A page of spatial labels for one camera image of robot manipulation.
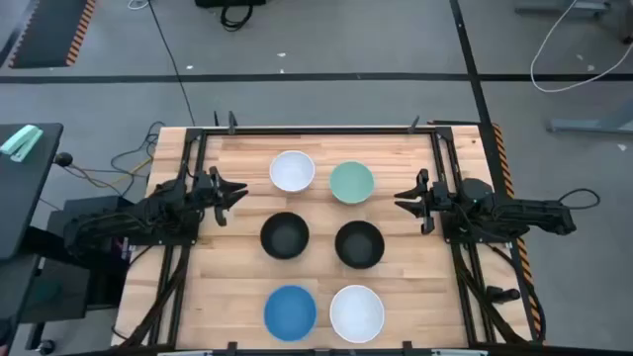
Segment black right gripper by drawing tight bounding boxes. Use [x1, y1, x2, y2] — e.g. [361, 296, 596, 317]
[393, 167, 454, 236]

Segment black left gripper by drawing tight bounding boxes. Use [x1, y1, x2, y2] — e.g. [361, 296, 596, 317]
[193, 166, 249, 227]

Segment mint green bowl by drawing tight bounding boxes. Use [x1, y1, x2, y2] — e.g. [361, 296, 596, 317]
[328, 160, 376, 206]

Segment white bowl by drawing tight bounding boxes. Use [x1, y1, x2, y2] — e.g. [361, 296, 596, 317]
[328, 284, 386, 344]
[269, 149, 317, 193]

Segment black bowl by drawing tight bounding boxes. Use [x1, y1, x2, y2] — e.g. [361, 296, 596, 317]
[259, 212, 311, 261]
[334, 220, 386, 270]

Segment blue bowl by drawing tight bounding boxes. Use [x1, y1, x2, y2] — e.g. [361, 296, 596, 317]
[263, 284, 318, 343]

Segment orange black hazard strip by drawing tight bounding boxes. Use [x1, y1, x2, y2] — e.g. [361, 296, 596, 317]
[491, 123, 546, 345]

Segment black computer box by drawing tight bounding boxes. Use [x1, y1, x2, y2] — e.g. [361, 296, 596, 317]
[46, 195, 140, 309]

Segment grey table foot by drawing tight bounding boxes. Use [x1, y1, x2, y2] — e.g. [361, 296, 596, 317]
[513, 0, 612, 16]
[545, 98, 633, 135]

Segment black equipment box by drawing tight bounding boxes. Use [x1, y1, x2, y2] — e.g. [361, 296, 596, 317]
[194, 0, 267, 9]

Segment black side desk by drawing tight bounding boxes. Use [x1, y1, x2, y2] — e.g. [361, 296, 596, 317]
[0, 122, 64, 261]

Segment mint green stapler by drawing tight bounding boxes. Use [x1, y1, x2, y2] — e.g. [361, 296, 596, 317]
[0, 124, 45, 164]

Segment black mat with orange stripes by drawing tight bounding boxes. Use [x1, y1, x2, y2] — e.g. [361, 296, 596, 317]
[0, 0, 98, 69]

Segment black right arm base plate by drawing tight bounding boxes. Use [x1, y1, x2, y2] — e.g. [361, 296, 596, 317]
[440, 222, 515, 245]

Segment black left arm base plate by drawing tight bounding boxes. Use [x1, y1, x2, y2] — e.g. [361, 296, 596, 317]
[129, 229, 199, 247]

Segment yellow cable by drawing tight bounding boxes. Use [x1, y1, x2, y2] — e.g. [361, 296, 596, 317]
[116, 156, 155, 187]

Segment tangled black cables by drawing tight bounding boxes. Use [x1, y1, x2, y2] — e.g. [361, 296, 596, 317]
[62, 120, 167, 200]

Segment black aluminium table frame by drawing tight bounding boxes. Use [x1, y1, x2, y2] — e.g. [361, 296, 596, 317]
[113, 126, 545, 356]

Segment black cable bundle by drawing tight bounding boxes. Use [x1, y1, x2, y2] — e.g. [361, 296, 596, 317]
[452, 241, 546, 345]
[116, 245, 192, 350]

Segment black clamp handle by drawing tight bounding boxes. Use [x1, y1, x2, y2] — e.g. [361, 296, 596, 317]
[486, 285, 522, 305]

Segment thin black floor cable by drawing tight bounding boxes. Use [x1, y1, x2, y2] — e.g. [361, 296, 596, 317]
[146, 0, 197, 128]

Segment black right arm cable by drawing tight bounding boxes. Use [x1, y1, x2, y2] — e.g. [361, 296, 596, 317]
[557, 187, 601, 212]

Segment coiled black cable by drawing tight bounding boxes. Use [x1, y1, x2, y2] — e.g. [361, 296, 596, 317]
[220, 4, 255, 33]

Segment white floor cable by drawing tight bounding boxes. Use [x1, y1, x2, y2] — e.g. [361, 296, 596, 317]
[529, 0, 633, 94]

